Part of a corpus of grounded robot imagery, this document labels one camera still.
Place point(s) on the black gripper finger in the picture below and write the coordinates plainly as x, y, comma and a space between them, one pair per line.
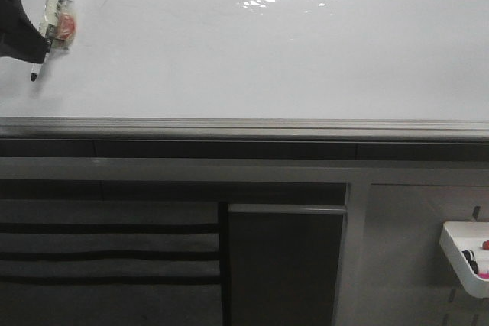
20, 39

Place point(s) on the grey whiteboard ledge tray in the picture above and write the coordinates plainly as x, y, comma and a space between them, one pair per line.
441, 131

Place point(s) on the white whiteboard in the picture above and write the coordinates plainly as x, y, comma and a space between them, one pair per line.
290, 59

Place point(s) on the orange round magnet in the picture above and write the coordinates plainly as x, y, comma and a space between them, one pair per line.
66, 27

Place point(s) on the grey striped drawer cabinet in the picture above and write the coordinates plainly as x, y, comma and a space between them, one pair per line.
73, 262

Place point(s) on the dark grey cabinet door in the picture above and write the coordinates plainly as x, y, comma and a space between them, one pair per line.
284, 263

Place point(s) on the black tray hook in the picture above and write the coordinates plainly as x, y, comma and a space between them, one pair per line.
475, 213

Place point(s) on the black marker in tray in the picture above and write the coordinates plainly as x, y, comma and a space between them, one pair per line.
470, 257

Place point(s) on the white wall-mounted tray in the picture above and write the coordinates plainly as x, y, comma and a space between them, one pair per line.
457, 236

